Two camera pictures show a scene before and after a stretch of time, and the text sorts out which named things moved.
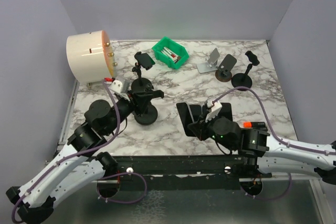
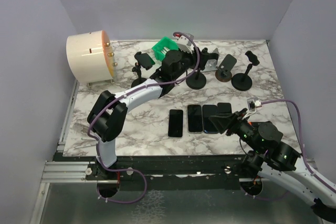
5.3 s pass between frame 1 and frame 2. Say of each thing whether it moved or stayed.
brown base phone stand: stayed
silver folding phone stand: stayed
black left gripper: moved
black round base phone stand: stayed
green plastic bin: stayed
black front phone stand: moved
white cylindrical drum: stayed
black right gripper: moved
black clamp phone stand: stayed
